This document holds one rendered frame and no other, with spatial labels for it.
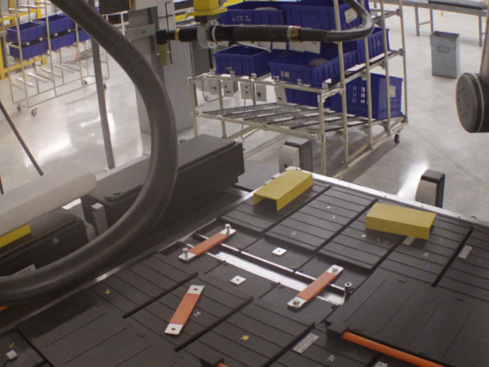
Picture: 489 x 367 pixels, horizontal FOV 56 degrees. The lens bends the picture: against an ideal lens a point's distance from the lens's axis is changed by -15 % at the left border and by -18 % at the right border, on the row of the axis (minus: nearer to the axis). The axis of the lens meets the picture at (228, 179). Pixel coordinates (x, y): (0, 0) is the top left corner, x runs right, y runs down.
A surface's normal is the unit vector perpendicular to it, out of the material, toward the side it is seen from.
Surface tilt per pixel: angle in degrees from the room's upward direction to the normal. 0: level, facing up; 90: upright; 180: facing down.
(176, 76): 90
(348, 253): 0
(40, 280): 45
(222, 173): 90
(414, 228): 90
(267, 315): 0
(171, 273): 0
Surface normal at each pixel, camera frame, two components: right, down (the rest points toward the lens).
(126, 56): -0.18, 0.07
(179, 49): 0.73, 0.22
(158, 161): -0.34, -0.58
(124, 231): 0.27, -0.54
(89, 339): -0.09, -0.91
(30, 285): 0.09, -0.37
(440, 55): -0.53, 0.39
